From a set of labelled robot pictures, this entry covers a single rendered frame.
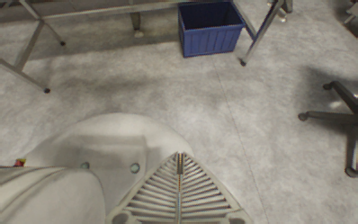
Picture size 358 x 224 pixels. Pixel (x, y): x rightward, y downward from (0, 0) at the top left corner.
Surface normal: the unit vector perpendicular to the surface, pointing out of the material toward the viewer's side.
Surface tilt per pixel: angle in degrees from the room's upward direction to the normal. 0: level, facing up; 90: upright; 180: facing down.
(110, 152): 0
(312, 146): 0
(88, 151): 0
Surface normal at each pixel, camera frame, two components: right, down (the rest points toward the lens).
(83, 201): 1.00, -0.02
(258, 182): -0.02, -0.42
